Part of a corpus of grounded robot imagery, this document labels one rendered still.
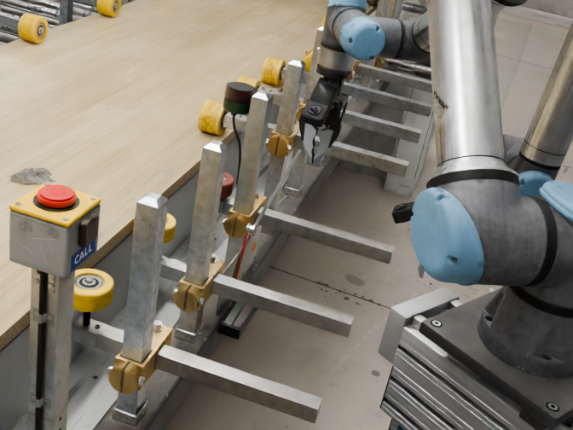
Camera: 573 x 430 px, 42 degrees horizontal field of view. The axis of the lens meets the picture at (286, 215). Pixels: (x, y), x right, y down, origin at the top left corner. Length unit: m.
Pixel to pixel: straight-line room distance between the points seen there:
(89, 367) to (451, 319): 0.75
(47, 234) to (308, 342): 2.00
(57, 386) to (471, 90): 0.63
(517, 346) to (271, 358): 1.67
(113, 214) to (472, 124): 0.77
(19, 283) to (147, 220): 0.28
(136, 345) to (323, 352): 1.56
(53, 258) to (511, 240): 0.52
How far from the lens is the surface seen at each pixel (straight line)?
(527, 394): 1.03
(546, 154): 1.37
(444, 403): 1.17
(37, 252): 0.84
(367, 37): 1.43
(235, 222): 1.61
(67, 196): 0.83
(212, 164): 1.31
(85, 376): 1.53
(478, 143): 0.97
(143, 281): 1.15
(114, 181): 1.61
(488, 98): 1.00
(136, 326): 1.20
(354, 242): 1.62
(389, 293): 3.15
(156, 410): 1.35
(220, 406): 2.42
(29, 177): 1.60
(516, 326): 1.05
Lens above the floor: 1.62
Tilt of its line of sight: 27 degrees down
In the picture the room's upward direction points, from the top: 11 degrees clockwise
